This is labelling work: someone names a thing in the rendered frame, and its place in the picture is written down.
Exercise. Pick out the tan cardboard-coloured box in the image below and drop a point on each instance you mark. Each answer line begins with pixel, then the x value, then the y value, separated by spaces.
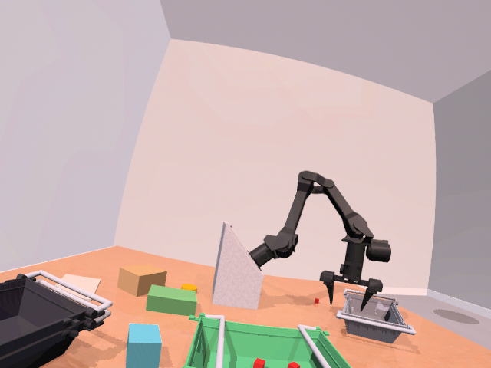
pixel 137 280

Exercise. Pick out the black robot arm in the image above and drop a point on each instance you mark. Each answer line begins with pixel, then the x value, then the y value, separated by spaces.
pixel 283 245

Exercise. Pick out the yellow short cylinder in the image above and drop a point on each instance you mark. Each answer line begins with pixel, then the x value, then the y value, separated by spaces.
pixel 189 287

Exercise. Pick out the pale pink flat rectangular sheet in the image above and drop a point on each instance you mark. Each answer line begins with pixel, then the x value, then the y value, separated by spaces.
pixel 88 284

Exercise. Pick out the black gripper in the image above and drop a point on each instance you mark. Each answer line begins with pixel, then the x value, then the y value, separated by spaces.
pixel 351 271

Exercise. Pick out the light blue block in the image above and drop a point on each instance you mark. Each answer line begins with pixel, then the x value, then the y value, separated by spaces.
pixel 143 346

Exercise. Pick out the green rectangular block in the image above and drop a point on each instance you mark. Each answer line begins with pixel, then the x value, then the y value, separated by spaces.
pixel 170 300

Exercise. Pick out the green plastic tray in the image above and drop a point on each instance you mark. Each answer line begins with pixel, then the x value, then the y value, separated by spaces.
pixel 244 343

